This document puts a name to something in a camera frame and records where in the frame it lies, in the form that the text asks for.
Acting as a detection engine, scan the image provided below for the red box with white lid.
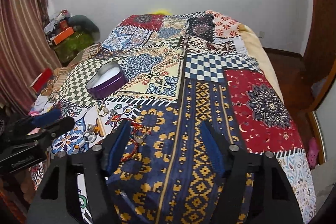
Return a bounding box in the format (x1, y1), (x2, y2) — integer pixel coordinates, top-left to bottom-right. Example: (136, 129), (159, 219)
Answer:
(30, 68), (54, 93)

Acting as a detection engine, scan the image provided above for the brown striped patterned cloth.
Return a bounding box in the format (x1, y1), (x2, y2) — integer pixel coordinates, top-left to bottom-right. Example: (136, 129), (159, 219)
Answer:
(38, 43), (101, 98)

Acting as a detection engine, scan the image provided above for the purple heart-shaped tin box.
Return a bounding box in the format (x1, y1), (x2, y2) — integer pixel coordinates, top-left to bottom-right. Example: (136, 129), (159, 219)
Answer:
(85, 61), (127, 100)

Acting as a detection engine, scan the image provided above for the striped brown red curtain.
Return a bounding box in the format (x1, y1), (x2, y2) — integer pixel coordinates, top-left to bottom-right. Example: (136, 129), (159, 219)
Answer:
(1, 0), (61, 114)

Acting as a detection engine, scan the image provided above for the colourful patchwork bedspread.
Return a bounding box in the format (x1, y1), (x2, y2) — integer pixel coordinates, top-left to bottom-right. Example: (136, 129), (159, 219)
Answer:
(27, 10), (316, 223)

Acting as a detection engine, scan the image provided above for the green covered side table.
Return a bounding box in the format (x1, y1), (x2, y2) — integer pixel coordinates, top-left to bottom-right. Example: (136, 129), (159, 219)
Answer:
(54, 31), (94, 64)

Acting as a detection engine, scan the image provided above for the orange box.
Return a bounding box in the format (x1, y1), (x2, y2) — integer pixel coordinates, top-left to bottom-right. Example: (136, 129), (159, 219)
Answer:
(52, 27), (74, 45)

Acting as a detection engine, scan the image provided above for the pile of clutter on table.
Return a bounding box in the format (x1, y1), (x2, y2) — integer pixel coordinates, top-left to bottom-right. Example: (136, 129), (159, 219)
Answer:
(43, 10), (71, 38)

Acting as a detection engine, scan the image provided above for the pink slipper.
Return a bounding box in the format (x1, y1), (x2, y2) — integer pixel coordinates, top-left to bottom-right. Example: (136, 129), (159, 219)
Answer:
(307, 138), (319, 169)

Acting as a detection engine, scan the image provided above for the beige blanket edge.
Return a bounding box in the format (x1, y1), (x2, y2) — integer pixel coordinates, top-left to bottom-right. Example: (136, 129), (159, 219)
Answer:
(239, 23), (284, 102)

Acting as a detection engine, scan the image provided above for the yellow cloth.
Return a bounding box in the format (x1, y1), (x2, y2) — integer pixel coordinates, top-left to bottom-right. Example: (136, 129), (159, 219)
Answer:
(151, 9), (172, 16)

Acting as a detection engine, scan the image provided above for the silver ring charm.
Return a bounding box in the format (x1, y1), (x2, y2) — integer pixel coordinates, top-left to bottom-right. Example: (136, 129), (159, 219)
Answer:
(97, 102), (116, 117)

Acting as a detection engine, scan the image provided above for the silver ring on bedspread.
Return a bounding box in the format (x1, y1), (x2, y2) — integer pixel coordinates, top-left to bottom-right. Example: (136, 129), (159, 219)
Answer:
(83, 123), (99, 144)

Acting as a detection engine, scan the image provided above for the wall socket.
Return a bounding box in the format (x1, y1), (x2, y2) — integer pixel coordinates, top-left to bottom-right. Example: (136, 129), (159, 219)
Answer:
(259, 31), (265, 39)

